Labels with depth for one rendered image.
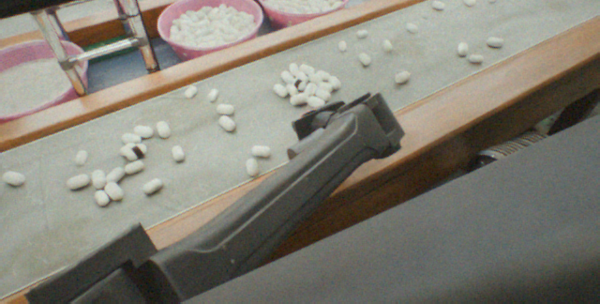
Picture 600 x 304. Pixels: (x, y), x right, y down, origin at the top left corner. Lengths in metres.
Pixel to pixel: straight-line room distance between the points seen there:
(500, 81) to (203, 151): 0.63
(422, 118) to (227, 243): 0.56
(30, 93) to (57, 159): 0.23
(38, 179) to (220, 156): 0.32
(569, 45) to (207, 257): 1.00
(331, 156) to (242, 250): 0.14
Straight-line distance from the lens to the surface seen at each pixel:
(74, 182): 0.76
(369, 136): 0.45
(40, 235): 0.75
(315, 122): 0.63
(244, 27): 1.06
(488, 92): 0.89
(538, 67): 1.01
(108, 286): 0.25
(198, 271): 0.27
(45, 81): 1.04
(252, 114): 0.79
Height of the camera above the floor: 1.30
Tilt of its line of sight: 48 degrees down
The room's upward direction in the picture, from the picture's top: straight up
